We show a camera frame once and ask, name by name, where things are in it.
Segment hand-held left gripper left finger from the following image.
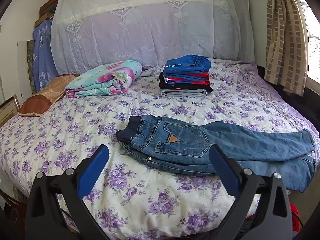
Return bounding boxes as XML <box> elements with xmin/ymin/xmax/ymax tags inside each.
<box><xmin>25</xmin><ymin>144</ymin><xmax>110</xmax><ymax>240</ymax></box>

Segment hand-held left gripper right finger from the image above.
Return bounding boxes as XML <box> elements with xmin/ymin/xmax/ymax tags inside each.
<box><xmin>207</xmin><ymin>144</ymin><xmax>293</xmax><ymax>240</ymax></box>

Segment blue denim pants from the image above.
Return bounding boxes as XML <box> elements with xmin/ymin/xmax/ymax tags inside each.
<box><xmin>115</xmin><ymin>115</ymin><xmax>318</xmax><ymax>193</ymax></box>

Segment bed with purple floral sheet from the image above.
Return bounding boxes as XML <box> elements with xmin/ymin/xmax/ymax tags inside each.
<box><xmin>0</xmin><ymin>57</ymin><xmax>320</xmax><ymax>240</ymax></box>

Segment red cloth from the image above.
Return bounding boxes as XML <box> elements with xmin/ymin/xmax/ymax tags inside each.
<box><xmin>289</xmin><ymin>202</ymin><xmax>303</xmax><ymax>233</ymax></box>

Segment wooden chair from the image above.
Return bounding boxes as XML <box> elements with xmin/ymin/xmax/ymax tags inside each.
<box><xmin>0</xmin><ymin>187</ymin><xmax>33</xmax><ymax>240</ymax></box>

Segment folded grey garment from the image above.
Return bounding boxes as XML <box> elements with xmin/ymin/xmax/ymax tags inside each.
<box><xmin>160</xmin><ymin>88</ymin><xmax>208</xmax><ymax>98</ymax></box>

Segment brown quilted pillow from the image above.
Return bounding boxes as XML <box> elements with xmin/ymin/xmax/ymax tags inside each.
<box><xmin>18</xmin><ymin>74</ymin><xmax>80</xmax><ymax>117</ymax></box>

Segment folded turquoise floral quilt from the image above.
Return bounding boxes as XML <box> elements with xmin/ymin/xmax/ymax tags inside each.
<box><xmin>64</xmin><ymin>60</ymin><xmax>143</xmax><ymax>98</ymax></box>

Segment stack of folded clothes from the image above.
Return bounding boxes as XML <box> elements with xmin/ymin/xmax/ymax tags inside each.
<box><xmin>159</xmin><ymin>72</ymin><xmax>213</xmax><ymax>90</ymax></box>

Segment folded red garment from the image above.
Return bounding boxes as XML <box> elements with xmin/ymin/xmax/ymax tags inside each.
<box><xmin>164</xmin><ymin>71</ymin><xmax>210</xmax><ymax>85</ymax></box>

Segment folded blue garment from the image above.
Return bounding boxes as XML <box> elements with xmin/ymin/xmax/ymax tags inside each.
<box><xmin>164</xmin><ymin>54</ymin><xmax>212</xmax><ymax>74</ymax></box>

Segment blue printed cloth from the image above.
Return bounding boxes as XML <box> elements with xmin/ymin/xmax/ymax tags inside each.
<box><xmin>32</xmin><ymin>19</ymin><xmax>59</xmax><ymax>93</ymax></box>

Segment white framed picture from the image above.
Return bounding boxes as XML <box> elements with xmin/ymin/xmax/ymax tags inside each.
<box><xmin>17</xmin><ymin>40</ymin><xmax>35</xmax><ymax>93</ymax></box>

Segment beige checked curtain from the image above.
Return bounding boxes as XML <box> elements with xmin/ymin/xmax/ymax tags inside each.
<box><xmin>264</xmin><ymin>0</ymin><xmax>312</xmax><ymax>97</ymax></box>

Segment white lace headboard cover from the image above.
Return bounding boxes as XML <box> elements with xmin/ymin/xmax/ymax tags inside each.
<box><xmin>50</xmin><ymin>0</ymin><xmax>255</xmax><ymax>74</ymax></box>

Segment white lace window curtain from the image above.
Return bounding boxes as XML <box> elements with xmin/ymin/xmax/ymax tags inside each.
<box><xmin>295</xmin><ymin>0</ymin><xmax>320</xmax><ymax>83</ymax></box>

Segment wooden box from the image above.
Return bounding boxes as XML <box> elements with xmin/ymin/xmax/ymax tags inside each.
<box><xmin>35</xmin><ymin>0</ymin><xmax>63</xmax><ymax>27</ymax></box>

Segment dark bed frame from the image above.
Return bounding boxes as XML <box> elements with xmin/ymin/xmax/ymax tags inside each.
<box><xmin>256</xmin><ymin>65</ymin><xmax>320</xmax><ymax>140</ymax></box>

